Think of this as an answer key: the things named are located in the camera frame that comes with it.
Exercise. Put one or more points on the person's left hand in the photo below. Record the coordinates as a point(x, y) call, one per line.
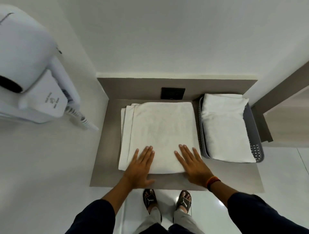
point(138, 171)

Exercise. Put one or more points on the person's right hand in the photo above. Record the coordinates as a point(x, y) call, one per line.
point(196, 170)

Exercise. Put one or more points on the person's right little finger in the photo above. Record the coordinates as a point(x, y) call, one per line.
point(197, 154)

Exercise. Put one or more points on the person's left middle finger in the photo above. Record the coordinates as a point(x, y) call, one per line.
point(147, 156)

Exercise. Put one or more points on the person's left thumb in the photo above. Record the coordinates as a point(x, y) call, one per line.
point(150, 181)

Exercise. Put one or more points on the person's right middle finger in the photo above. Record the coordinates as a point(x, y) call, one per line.
point(184, 154)

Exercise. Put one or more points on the person's left little finger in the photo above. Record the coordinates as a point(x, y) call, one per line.
point(135, 156)

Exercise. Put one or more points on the large white towel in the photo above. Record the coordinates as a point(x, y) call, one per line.
point(160, 130)

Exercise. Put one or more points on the person's left forearm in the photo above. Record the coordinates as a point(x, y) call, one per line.
point(117, 192)

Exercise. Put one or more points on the person's right forearm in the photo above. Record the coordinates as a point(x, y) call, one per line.
point(223, 192)

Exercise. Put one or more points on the black left sandal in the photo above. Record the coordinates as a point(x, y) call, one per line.
point(150, 199)

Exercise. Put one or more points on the black sandal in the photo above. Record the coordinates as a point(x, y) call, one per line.
point(150, 199)
point(184, 202)

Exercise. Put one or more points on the small white folded towel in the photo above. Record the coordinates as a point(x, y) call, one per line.
point(223, 130)

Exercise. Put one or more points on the black right sandal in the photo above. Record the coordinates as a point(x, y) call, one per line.
point(184, 202)

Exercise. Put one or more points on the grey trousers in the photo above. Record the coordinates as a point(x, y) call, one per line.
point(184, 219)

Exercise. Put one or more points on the grey plastic basket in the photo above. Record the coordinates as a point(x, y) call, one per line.
point(253, 127)

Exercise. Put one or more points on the dark blue long-sleeve shirt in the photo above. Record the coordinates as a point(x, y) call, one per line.
point(256, 217)

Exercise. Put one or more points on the white hair dryer holder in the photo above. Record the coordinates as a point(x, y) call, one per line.
point(45, 98)

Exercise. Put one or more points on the black wall socket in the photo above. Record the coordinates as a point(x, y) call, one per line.
point(173, 93)

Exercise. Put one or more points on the white wall hair dryer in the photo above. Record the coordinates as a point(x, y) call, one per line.
point(23, 50)

